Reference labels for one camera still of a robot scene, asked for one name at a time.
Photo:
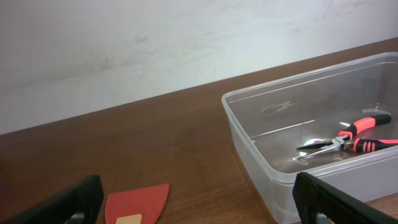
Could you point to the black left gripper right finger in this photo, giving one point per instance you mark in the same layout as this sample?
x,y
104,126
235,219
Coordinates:
x,y
319,202

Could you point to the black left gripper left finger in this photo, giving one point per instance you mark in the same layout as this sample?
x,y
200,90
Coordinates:
x,y
80,203

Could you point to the orange black long-nose pliers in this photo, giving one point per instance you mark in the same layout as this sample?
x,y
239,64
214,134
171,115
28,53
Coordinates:
x,y
346,139

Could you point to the clear plastic container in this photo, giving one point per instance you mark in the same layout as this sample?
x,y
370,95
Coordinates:
x,y
272,121

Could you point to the orange scraper with wooden handle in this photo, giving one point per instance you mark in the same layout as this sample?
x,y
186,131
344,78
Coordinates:
x,y
148,202

